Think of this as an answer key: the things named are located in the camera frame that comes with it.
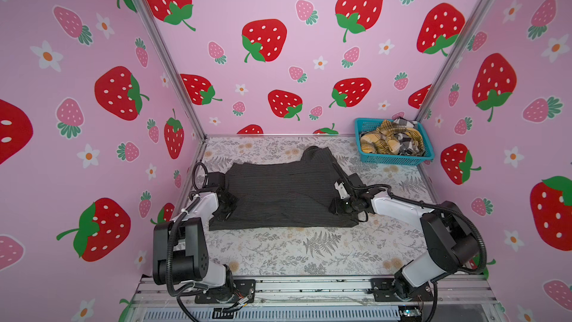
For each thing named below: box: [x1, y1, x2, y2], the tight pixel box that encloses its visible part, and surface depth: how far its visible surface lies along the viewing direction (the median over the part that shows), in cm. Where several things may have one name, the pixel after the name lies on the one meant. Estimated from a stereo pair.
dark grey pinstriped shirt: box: [208, 146, 360, 232], surface depth 97 cm
